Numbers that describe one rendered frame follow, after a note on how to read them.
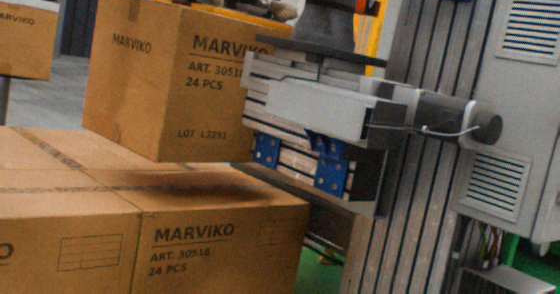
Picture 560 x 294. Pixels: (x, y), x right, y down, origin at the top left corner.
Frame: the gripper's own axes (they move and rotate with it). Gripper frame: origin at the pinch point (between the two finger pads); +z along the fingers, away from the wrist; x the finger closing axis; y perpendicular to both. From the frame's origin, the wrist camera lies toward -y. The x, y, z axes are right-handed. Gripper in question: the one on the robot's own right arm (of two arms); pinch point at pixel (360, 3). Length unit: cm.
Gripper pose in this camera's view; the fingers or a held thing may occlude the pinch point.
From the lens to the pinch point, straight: 186.5
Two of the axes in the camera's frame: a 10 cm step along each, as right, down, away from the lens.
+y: -6.2, -0.3, -7.9
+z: -2.2, 9.7, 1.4
